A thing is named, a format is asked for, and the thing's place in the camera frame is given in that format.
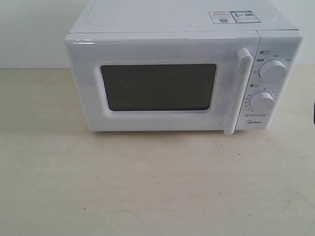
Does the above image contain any white microwave door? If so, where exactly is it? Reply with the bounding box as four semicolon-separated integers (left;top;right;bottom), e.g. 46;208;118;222
65;31;260;135

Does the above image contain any white Midea microwave oven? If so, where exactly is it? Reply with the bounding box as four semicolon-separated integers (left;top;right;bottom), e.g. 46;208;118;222
64;0;303;135

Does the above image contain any white lower timer knob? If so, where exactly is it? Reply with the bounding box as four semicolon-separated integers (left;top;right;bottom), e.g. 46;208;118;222
250;91;274;112

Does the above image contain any white upper power knob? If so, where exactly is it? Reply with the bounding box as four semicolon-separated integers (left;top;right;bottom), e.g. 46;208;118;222
258;59;286;82

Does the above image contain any blue white label sticker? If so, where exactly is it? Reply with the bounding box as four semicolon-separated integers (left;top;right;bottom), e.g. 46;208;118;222
209;10;261;24

